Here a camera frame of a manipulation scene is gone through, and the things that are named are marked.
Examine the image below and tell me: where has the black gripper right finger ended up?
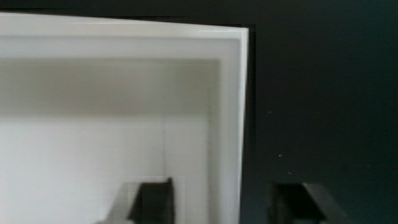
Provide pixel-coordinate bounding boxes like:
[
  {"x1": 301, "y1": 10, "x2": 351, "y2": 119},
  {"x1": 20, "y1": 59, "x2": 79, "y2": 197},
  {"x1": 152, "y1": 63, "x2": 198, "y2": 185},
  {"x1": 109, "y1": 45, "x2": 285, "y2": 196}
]
[{"x1": 269, "y1": 183, "x2": 351, "y2": 224}]

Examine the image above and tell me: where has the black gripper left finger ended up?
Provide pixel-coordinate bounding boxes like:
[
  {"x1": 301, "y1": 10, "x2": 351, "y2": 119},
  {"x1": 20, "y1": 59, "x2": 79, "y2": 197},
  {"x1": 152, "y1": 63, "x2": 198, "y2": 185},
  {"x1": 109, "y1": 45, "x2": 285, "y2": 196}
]
[{"x1": 97, "y1": 177, "x2": 180, "y2": 224}]

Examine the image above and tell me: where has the white drawer box with knob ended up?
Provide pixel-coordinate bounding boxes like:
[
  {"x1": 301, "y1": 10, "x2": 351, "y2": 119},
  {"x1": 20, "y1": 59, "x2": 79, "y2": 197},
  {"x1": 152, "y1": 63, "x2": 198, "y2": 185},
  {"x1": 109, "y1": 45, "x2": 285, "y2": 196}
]
[{"x1": 0, "y1": 12, "x2": 249, "y2": 224}]

